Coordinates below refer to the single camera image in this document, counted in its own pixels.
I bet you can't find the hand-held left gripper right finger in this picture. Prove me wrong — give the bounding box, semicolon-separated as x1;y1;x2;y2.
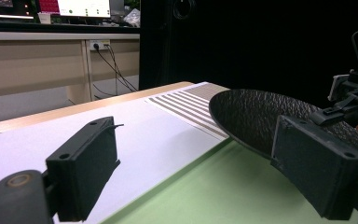
269;114;358;220

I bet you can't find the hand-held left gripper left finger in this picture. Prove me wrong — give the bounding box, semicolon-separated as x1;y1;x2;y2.
45;116;121;223

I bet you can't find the black round plate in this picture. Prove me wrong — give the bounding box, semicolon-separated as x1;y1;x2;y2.
208;88;358;163

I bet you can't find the green plastic tray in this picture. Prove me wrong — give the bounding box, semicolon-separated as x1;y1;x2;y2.
101;138;358;224

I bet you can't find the black curtain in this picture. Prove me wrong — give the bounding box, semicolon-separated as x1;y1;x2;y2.
139;0;358;110

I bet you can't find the beige wooden desk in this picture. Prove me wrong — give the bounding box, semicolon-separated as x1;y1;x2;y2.
0;31;141;105

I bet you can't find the striped placemat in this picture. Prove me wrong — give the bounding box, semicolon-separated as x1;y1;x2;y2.
144;81;231;141

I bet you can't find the white cup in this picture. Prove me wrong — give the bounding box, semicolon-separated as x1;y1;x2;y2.
38;12;52;25

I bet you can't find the crumpled clear plastic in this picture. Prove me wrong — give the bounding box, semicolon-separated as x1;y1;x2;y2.
123;7;142;29

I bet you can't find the bright computer monitor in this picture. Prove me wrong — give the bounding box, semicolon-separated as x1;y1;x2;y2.
57;0;113;19

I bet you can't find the red box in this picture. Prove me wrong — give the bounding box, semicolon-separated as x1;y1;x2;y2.
37;0;60;14

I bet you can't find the dark computer monitor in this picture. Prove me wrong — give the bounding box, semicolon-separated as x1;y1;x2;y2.
0;0;34;21

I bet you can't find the white wall socket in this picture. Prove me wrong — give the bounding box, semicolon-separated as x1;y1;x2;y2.
89;39;111;52

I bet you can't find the black coiled cable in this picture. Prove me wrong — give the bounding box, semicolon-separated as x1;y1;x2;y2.
172;0;198;21

